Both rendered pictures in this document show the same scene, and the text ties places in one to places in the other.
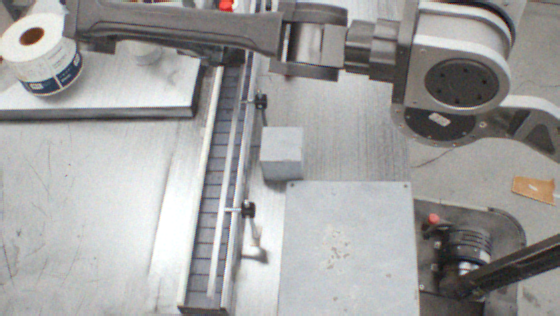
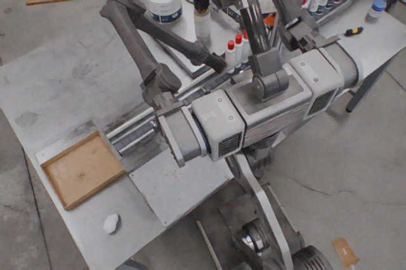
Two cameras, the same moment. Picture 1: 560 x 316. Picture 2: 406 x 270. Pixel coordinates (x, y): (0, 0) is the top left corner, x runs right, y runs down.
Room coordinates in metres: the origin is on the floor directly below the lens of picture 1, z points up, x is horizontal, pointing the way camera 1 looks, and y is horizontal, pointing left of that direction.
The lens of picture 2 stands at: (0.22, -0.55, 2.20)
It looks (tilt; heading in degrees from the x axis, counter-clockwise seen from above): 63 degrees down; 44
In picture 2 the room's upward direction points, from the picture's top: 3 degrees counter-clockwise
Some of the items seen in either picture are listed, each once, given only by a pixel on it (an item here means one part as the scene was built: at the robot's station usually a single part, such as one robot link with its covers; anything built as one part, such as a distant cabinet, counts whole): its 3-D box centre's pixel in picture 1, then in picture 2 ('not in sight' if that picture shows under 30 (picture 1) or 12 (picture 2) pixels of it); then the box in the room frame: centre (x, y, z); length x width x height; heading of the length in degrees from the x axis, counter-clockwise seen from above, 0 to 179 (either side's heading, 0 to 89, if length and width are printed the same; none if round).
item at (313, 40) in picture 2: not in sight; (314, 48); (0.95, -0.35, 1.45); 0.09 x 0.08 x 0.12; 157
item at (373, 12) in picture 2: not in sight; (377, 8); (2.00, -0.31, 0.87); 0.07 x 0.07 x 0.07
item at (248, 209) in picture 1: (241, 219); (155, 129); (0.57, 0.11, 0.91); 0.07 x 0.03 x 0.16; 78
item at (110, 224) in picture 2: not in sight; (111, 223); (0.14, -0.04, 0.85); 0.08 x 0.07 x 0.04; 175
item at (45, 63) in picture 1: (42, 54); (164, 1); (1.19, 0.64, 0.95); 0.20 x 0.20 x 0.14
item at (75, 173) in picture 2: not in sight; (82, 168); (0.22, 0.26, 0.85); 0.30 x 0.26 x 0.04; 168
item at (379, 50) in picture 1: (379, 49); (168, 110); (0.49, -0.15, 1.45); 0.09 x 0.08 x 0.12; 157
